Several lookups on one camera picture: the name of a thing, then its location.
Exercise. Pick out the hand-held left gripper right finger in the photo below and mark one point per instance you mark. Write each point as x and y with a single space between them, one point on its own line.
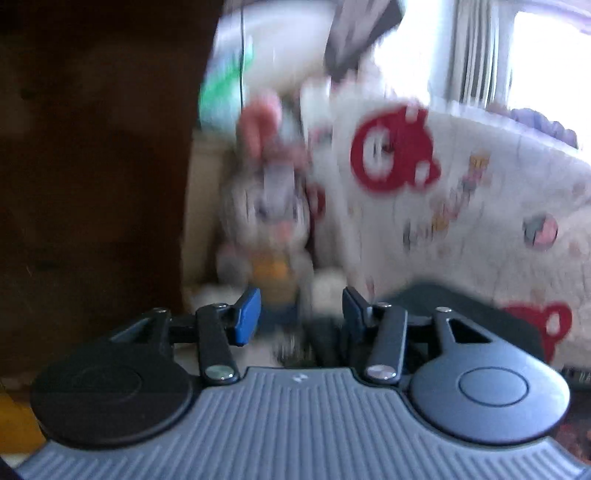
355 318

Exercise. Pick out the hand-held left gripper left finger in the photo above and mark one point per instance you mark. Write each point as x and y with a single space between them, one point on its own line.
247 318

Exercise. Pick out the dark green frayed trousers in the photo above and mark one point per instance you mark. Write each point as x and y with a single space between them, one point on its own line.
508 323

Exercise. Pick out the grey plush rabbit toy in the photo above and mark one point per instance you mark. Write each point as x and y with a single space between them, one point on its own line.
277 194

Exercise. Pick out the white red bear quilt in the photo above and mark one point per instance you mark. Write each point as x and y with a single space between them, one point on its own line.
485 207

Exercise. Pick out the brown wooden drawer cabinet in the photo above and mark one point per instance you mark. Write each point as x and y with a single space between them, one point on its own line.
92 184

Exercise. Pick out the green plastic bag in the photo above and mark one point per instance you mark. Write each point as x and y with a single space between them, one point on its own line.
217 92

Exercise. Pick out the yellow object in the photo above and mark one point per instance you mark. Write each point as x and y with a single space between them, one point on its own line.
18 424

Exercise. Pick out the dark cloth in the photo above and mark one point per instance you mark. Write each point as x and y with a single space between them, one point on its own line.
360 32

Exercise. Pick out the pale window curtain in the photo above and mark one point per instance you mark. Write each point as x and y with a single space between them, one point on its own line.
471 50

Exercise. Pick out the bright window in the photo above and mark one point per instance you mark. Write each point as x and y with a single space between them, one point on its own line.
549 55

